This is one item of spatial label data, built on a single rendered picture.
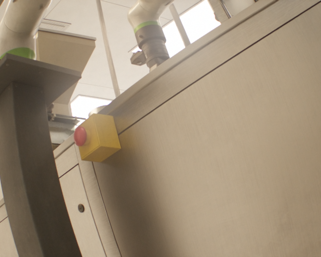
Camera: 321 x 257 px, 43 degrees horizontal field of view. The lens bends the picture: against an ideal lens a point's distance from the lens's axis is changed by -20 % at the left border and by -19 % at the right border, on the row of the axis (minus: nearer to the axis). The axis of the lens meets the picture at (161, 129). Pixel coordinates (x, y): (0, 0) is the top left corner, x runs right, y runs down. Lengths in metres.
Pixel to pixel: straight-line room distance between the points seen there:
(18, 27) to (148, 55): 0.57
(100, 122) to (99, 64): 3.59
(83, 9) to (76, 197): 2.74
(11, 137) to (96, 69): 3.70
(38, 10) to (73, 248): 0.56
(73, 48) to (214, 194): 1.26
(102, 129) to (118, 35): 3.25
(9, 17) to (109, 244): 0.61
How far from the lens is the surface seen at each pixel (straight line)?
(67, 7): 3.65
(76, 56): 1.97
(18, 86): 1.04
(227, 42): 0.84
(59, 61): 1.91
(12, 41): 1.13
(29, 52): 1.12
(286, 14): 0.79
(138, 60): 1.55
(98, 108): 1.23
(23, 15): 1.06
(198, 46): 0.88
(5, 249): 1.59
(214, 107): 0.84
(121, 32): 4.17
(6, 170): 1.00
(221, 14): 1.08
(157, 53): 1.48
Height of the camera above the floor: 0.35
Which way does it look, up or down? 22 degrees up
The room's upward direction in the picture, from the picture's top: 16 degrees counter-clockwise
